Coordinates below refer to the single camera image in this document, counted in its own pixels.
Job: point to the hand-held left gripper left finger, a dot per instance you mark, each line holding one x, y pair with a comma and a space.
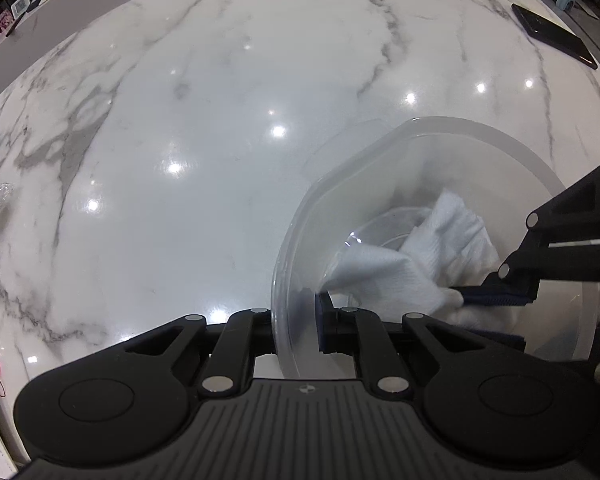
240, 341

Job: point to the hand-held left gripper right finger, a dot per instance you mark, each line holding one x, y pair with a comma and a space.
323, 322

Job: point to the white paper towel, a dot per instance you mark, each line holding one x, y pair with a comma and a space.
380, 272

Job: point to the translucent plastic bowl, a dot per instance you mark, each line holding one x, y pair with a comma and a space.
430, 160

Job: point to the black smartphone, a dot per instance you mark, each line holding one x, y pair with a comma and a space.
555, 35

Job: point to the white label card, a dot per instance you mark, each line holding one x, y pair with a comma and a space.
20, 5

